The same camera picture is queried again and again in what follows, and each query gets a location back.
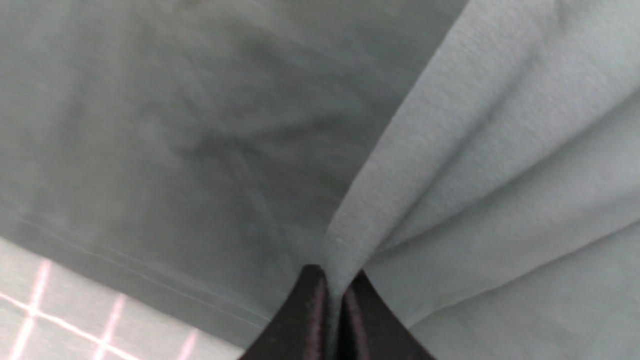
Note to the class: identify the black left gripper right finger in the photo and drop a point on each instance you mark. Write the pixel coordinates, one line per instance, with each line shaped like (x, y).
(369, 330)

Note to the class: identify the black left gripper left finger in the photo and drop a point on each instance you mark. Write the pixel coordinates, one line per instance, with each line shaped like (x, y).
(298, 330)

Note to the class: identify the green long-sleeve top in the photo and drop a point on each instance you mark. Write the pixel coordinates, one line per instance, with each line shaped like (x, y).
(477, 159)

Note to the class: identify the green checked tablecloth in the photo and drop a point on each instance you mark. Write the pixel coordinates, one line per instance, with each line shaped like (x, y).
(51, 313)

